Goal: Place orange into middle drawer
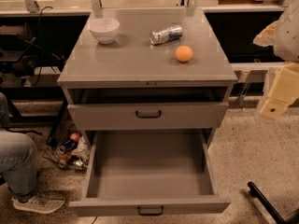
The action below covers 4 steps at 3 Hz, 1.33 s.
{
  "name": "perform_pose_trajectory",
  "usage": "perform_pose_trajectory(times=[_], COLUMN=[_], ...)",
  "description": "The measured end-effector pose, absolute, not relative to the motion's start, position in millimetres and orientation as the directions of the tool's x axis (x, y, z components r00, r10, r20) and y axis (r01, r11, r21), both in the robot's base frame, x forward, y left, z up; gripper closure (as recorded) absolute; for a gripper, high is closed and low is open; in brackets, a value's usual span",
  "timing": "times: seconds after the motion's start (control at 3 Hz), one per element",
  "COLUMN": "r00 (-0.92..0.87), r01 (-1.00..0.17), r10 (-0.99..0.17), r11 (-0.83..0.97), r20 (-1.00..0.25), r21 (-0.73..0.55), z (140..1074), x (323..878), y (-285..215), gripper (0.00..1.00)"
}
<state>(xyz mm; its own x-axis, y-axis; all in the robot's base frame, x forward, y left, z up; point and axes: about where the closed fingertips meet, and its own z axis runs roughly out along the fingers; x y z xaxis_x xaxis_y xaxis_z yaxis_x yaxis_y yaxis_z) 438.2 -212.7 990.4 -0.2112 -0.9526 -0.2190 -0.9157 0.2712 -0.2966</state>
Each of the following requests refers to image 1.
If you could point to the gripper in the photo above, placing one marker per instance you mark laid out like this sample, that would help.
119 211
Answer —
288 37

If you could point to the orange fruit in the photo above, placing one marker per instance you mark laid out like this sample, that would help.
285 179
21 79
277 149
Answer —
183 54

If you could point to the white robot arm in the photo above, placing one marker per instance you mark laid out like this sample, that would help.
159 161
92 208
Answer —
283 36

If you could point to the grey drawer cabinet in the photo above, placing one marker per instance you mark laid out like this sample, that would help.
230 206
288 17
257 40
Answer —
131 70

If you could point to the open grey lower drawer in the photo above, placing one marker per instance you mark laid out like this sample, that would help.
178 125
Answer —
149 173

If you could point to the black chair leg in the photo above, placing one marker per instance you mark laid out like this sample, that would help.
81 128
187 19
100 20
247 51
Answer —
292 218

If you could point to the crushed silver blue can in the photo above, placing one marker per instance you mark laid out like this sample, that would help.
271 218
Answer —
166 35

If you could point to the white ceramic bowl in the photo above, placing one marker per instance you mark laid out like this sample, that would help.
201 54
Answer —
104 30

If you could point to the grey sneaker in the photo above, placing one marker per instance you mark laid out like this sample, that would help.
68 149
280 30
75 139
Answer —
42 203

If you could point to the dark machine on shelf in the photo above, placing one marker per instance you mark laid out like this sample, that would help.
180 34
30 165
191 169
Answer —
15 42

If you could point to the person leg in jeans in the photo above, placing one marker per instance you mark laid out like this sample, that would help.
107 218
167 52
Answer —
18 161

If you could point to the wire basket with items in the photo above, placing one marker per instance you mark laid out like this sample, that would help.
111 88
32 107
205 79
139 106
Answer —
71 154

